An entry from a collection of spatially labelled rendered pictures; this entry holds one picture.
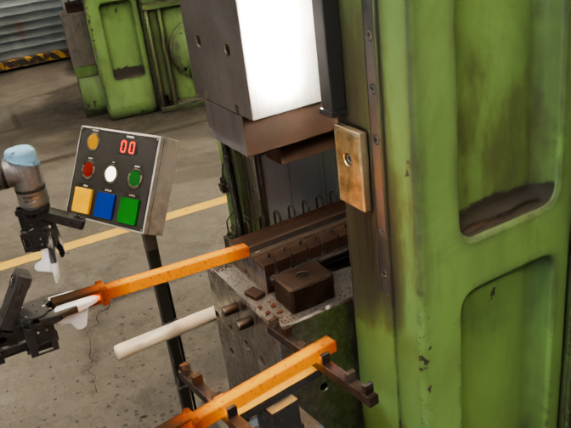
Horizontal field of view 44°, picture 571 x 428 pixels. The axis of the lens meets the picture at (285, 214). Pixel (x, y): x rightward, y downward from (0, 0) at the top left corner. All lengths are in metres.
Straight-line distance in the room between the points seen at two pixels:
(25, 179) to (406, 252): 0.96
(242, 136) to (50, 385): 1.91
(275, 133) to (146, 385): 1.69
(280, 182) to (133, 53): 4.67
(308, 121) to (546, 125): 0.51
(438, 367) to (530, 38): 0.70
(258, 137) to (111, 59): 4.98
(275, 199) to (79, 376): 1.54
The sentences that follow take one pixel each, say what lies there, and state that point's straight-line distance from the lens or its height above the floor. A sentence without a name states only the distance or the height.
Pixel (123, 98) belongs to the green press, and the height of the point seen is 0.18.
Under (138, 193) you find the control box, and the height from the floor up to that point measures 1.06.
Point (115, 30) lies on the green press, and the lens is 6.47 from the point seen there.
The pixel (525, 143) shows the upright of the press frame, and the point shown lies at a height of 1.26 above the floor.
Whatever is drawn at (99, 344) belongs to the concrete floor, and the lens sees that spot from 3.38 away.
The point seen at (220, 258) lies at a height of 1.11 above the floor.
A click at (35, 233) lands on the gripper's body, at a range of 1.93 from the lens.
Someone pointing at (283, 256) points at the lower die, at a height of 0.99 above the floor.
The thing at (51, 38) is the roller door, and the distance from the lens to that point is 9.55.
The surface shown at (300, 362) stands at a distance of 1.34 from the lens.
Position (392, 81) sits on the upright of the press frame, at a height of 1.47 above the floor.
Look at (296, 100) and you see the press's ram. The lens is 1.54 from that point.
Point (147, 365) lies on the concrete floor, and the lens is 3.16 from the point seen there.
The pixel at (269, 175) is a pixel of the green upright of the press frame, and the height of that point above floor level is 1.09.
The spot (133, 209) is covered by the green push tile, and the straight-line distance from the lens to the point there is 2.05.
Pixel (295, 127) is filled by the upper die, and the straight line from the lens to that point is 1.61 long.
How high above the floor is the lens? 1.83
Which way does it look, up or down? 26 degrees down
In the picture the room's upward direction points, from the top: 7 degrees counter-clockwise
